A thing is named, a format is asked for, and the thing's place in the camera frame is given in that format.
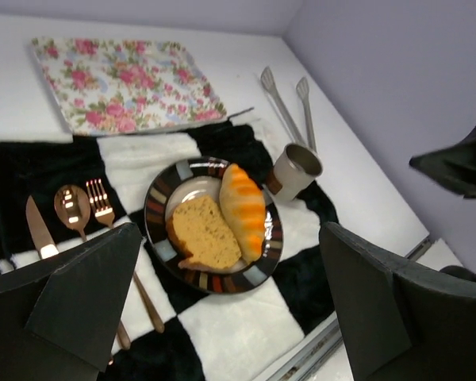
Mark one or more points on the copper spoon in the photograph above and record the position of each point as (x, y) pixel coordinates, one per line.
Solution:
(72, 206)

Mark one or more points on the steel cup with white sleeve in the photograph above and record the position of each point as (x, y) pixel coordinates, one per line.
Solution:
(293, 171)

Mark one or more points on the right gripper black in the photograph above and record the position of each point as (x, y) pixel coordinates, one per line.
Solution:
(453, 168)

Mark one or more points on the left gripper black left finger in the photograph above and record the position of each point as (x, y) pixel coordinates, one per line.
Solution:
(59, 316)

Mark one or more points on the aluminium rail frame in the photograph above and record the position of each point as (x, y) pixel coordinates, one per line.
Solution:
(341, 325)

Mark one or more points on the brown bread slice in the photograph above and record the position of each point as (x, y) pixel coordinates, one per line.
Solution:
(198, 230)

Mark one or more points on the orange striped croissant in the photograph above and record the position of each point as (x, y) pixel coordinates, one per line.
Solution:
(244, 209)

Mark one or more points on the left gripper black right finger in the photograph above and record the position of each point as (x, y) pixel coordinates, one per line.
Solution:
(426, 328)

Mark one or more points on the dark rimmed ceramic plate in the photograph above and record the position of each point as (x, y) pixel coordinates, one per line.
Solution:
(192, 178)

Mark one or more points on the floral tray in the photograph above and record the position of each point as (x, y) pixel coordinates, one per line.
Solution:
(111, 86)

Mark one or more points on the copper knife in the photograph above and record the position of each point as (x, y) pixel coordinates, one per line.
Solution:
(40, 235)

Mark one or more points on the copper fork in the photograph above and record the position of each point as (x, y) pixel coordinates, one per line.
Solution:
(104, 214)

